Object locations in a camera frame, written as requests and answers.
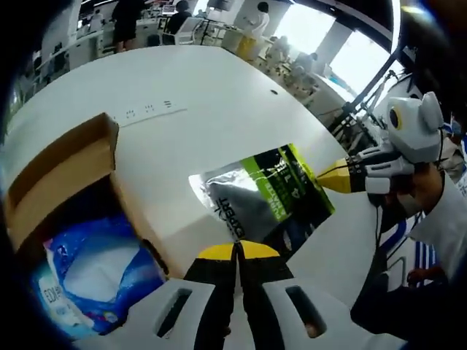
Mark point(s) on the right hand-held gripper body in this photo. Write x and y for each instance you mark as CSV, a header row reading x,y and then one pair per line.
x,y
416,127

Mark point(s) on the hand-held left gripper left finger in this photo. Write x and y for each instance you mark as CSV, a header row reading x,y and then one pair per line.
x,y
215,291

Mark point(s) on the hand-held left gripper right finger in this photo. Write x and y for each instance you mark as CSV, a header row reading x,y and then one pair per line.
x,y
262,291

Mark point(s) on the green silver soft pouch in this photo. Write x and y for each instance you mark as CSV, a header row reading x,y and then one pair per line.
x,y
233,197

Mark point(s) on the blue wet wipes pack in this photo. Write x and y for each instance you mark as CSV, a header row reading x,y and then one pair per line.
x,y
98,270

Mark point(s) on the brown cardboard shoe box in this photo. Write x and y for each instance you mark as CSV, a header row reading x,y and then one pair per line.
x,y
54,164

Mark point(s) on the person's right hand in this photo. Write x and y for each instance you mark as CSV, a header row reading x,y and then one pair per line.
x,y
410,202

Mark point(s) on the person's white jacket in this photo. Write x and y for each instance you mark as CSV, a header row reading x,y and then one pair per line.
x,y
419,248

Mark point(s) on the person's dark trousers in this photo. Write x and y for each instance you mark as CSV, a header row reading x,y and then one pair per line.
x,y
394,310

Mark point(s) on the white table socket strip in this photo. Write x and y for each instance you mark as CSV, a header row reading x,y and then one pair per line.
x,y
157,111

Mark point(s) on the white office chair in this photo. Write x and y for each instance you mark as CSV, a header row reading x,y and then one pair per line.
x,y
191,33

